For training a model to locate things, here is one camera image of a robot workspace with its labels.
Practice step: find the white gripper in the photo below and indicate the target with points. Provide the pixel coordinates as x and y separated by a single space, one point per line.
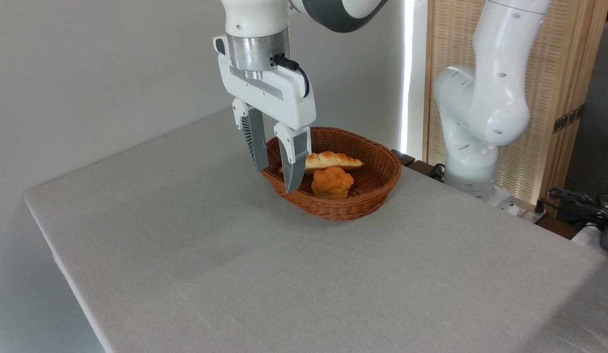
277 100

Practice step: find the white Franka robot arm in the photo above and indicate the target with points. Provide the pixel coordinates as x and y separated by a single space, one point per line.
495 98

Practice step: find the long braided bread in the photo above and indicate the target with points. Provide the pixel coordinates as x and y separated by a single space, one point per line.
333 159

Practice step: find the round orange bread bun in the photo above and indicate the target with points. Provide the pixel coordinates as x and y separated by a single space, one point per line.
331 182

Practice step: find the brown wicker basket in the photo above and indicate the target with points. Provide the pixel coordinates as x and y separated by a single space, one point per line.
377 164

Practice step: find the grey tablecloth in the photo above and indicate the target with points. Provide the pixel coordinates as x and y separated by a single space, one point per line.
235 255

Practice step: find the wooden slatted screen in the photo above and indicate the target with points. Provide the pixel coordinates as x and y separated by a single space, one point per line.
558 63

